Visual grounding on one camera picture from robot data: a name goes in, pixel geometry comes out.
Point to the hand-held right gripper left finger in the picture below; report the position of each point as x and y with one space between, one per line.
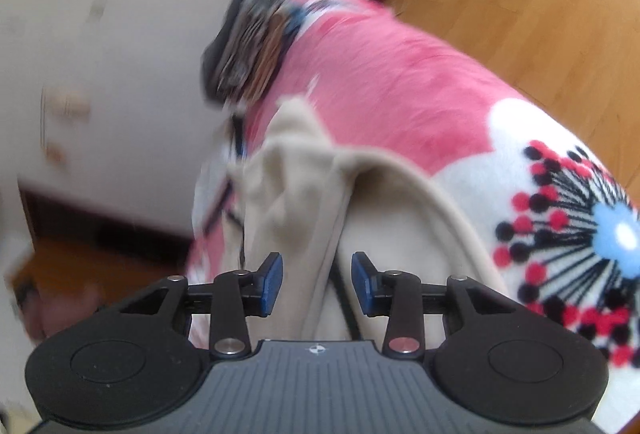
272 285

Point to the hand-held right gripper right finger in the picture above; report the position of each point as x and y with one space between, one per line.
361 285

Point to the beige hoodie with black trim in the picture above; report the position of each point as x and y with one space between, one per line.
400 224

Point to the folded white and navy clothes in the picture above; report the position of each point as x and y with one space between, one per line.
210 184

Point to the stack of folded clothes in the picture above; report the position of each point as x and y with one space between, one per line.
250 49

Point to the wooden door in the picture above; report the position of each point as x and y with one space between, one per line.
100 274

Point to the pink floral blanket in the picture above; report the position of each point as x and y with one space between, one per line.
400 79

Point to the dark brown door frame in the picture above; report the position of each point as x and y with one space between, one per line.
110 219

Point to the dried leaf wall ornament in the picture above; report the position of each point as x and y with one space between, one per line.
52 154

